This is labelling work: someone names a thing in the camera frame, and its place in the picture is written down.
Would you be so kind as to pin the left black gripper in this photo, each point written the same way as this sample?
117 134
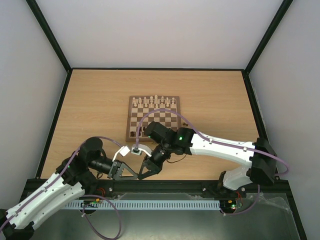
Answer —
118 174

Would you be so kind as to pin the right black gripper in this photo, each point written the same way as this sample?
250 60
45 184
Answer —
152 164

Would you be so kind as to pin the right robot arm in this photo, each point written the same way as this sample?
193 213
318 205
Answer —
257 163

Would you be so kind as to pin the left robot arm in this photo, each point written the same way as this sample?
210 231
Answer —
71 180

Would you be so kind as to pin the wooden chess board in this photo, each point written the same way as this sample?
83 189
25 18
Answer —
141 116

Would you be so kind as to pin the white king piece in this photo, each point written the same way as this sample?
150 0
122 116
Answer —
156 100

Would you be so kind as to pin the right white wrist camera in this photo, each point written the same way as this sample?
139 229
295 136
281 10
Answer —
138 149

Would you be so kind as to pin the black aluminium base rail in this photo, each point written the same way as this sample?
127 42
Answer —
203 188

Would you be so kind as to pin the grey slotted cable duct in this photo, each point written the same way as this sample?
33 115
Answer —
156 205

